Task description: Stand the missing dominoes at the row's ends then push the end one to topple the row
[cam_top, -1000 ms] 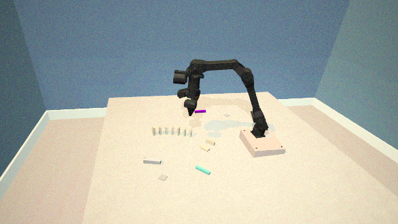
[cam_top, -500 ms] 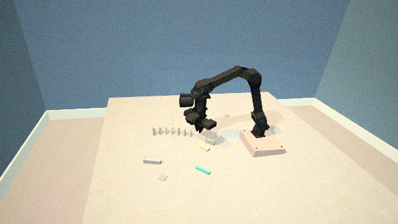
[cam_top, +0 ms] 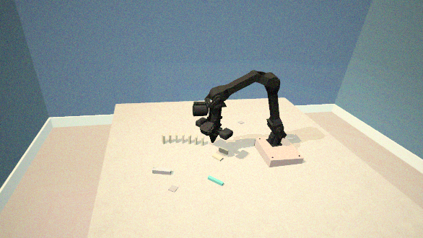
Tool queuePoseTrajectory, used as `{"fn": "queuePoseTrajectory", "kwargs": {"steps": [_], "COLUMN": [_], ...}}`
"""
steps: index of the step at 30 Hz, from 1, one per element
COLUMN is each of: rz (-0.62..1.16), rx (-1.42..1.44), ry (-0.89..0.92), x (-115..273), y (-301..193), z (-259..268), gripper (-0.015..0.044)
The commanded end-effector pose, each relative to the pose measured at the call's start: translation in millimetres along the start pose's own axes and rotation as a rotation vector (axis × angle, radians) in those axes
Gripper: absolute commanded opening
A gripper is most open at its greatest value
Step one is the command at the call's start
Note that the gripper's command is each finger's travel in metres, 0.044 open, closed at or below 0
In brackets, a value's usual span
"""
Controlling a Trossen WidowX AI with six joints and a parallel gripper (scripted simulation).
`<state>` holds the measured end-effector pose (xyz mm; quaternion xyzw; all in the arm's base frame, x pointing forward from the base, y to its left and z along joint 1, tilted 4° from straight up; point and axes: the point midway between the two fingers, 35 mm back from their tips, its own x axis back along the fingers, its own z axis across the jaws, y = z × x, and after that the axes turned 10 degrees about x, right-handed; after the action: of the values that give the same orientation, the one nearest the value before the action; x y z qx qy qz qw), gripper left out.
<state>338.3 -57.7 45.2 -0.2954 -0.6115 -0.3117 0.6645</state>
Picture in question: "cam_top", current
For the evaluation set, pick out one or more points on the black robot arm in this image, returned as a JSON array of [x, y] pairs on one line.
[[219, 94]]

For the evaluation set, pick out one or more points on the teal flat bar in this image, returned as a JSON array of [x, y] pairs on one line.
[[215, 180]]

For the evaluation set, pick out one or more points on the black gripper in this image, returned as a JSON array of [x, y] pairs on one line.
[[223, 133]]

